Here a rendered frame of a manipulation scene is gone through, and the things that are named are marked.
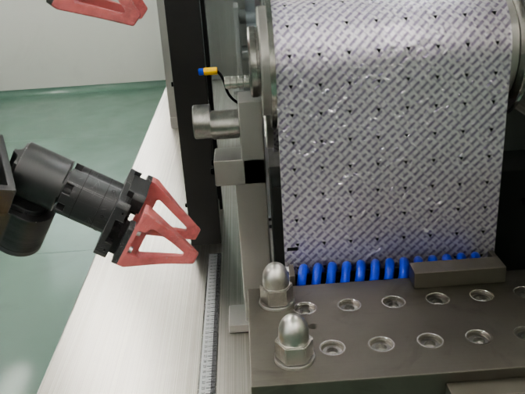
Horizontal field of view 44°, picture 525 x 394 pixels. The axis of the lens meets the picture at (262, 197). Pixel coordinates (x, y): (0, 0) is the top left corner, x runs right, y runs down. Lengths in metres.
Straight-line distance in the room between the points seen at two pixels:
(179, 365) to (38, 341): 1.83
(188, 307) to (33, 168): 0.34
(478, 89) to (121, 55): 5.80
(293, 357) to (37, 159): 0.32
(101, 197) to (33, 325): 2.06
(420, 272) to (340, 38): 0.25
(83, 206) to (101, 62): 5.77
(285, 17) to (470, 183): 0.26
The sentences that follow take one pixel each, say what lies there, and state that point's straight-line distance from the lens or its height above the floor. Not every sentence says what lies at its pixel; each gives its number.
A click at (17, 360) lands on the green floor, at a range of 2.55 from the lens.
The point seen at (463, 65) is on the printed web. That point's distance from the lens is 0.69.
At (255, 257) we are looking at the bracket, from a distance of 0.82.
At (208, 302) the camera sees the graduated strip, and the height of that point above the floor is 0.90.
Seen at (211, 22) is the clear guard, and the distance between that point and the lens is 1.69.
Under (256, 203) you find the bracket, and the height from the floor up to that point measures 1.08.
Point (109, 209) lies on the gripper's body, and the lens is 0.69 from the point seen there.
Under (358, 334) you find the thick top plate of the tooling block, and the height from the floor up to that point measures 1.03.
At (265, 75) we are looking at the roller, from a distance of 0.66.
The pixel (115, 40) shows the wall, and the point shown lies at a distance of 6.38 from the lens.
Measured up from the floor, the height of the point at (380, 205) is 1.10.
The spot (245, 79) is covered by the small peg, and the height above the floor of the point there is 1.23.
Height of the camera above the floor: 1.39
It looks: 23 degrees down
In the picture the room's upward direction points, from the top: 4 degrees counter-clockwise
